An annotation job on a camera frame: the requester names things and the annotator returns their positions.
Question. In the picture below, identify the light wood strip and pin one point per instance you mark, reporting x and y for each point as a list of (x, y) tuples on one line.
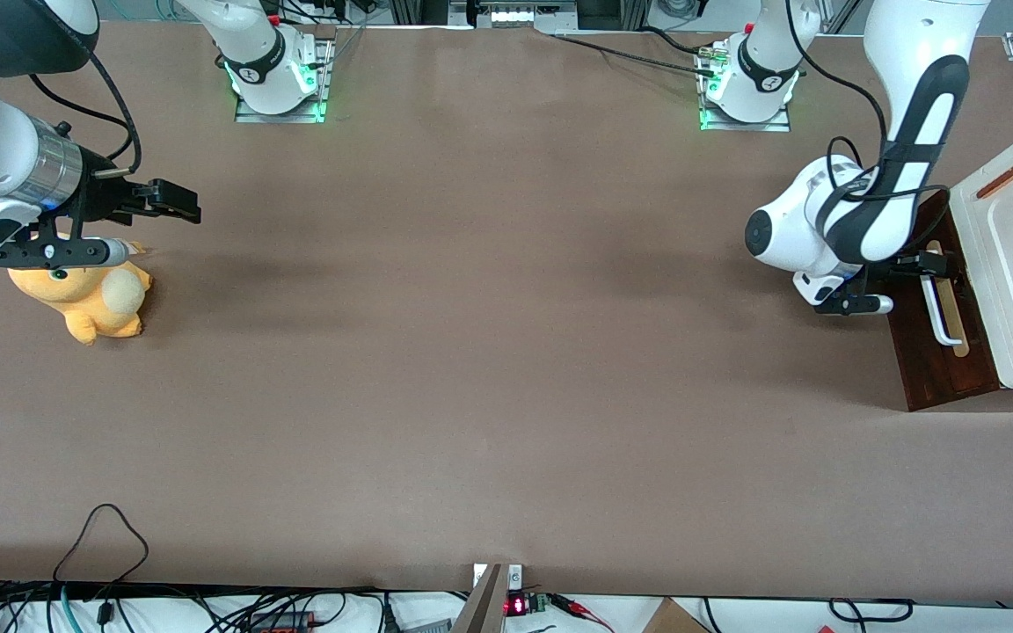
[(953, 315)]

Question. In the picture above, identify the orange black device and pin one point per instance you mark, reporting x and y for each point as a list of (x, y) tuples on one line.
[(282, 622)]

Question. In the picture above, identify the dark brown wooden drawer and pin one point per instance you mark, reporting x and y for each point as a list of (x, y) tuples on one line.
[(920, 369)]

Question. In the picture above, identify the brown cardboard piece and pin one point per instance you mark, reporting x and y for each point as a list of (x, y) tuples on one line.
[(674, 618)]

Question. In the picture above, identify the red LED circuit module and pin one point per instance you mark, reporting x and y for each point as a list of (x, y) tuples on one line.
[(524, 605)]

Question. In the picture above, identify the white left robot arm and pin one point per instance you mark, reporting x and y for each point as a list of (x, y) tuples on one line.
[(788, 229)]

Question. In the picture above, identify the orange plush toy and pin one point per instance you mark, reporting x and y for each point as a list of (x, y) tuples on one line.
[(89, 303)]

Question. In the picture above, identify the lit white panel device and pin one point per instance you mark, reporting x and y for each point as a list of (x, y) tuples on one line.
[(520, 15)]

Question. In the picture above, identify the brown wooden slat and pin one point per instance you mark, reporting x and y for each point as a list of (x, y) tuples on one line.
[(482, 607)]

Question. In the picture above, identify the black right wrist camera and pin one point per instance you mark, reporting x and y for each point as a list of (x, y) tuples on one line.
[(49, 252)]

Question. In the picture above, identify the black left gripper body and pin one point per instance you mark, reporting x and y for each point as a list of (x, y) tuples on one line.
[(909, 263)]

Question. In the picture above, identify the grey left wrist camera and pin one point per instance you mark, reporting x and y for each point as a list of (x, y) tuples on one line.
[(858, 305)]

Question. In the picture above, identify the red alligator clip leads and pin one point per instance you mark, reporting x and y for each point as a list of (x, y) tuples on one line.
[(581, 611)]

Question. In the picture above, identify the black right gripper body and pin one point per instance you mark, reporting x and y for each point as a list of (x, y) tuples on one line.
[(104, 195)]

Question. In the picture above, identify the small white bracket plate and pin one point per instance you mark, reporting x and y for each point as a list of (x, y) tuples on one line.
[(515, 576)]

